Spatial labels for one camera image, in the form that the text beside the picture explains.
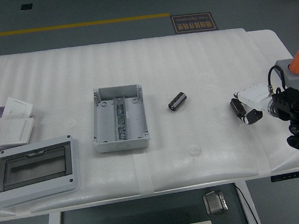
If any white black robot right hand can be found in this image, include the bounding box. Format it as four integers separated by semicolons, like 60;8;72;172
228;82;276;128

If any open grey junction box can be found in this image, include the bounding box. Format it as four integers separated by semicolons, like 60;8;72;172
87;83;152;154

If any grey block holder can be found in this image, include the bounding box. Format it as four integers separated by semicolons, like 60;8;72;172
274;57;299;95

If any black orange floor sign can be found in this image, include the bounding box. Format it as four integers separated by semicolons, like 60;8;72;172
169;11;220;35

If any silver metal foot pedal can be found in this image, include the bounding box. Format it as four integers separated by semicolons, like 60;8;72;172
202;189;230;217

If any white foam mat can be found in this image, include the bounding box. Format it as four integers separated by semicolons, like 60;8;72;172
0;22;299;218

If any white flat cover plate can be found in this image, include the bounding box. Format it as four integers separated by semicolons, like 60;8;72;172
1;94;35;122

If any thin black cable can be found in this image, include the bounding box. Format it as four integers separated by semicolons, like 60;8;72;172
234;182;258;224

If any metal terminal rail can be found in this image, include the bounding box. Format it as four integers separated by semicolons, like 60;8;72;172
112;96;130;142

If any grey enclosure with transparent cover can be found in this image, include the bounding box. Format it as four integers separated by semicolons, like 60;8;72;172
0;134;84;210

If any white wall switch panel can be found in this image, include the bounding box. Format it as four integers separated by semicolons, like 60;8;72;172
0;116;37;147

